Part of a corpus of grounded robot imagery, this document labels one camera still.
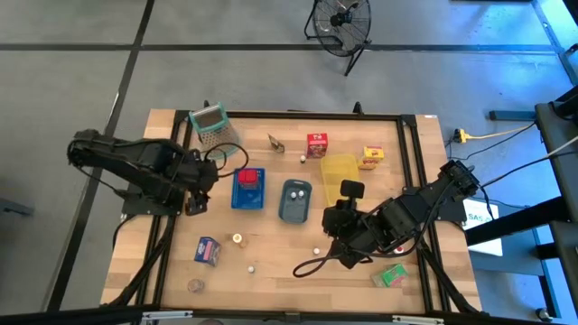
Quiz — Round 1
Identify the black floor fan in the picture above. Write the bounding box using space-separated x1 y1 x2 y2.
303 0 373 78

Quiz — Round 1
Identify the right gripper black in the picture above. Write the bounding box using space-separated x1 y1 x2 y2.
321 179 374 271

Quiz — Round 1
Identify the blue metal bar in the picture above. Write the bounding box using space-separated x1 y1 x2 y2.
489 109 538 122

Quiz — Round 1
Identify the blue plastic basket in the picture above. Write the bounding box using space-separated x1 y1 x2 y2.
230 167 266 211

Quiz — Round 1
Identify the white cable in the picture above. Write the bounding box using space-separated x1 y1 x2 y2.
544 135 578 159

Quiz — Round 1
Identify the black power cable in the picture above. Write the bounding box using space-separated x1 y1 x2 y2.
478 150 578 190

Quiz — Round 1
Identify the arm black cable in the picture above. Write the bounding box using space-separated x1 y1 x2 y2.
204 142 250 180
292 252 345 279

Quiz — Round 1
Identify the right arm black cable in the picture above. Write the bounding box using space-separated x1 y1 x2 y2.
292 252 345 279

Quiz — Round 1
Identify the white printed sign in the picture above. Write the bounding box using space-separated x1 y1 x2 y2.
462 198 504 257

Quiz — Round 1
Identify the yellow plastic basket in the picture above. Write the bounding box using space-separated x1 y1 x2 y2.
320 153 362 207

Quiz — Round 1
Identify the brown paper packet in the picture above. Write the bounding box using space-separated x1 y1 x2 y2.
266 132 286 154

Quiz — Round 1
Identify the teal-framed metal box grater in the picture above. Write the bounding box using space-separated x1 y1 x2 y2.
188 101 242 160

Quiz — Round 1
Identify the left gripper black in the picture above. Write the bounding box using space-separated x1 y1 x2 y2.
180 151 220 217

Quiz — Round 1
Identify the blue Frosted Flakes box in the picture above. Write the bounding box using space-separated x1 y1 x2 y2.
193 236 222 267

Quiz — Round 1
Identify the black rig beam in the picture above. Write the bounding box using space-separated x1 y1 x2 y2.
0 305 578 325

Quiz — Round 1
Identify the yellow power plug cord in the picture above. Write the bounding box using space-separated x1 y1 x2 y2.
453 121 537 144

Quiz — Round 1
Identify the red Froot Loops box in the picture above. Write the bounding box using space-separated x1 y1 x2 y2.
305 132 330 160

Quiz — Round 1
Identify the green packaged sponge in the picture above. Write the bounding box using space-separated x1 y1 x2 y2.
370 263 410 289

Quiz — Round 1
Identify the yellow Corn Pops box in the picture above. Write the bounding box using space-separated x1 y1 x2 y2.
359 144 386 172

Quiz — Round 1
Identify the grey-teal plastic basket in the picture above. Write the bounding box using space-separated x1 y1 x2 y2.
277 179 313 225

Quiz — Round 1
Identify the red spice jar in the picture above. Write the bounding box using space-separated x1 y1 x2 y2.
237 169 259 190

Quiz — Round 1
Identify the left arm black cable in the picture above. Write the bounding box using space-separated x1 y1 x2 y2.
204 142 250 180

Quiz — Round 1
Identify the black aluminium table frame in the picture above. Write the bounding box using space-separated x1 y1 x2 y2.
106 99 484 317

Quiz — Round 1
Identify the dark grey side table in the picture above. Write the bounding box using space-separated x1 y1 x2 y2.
535 85 578 325

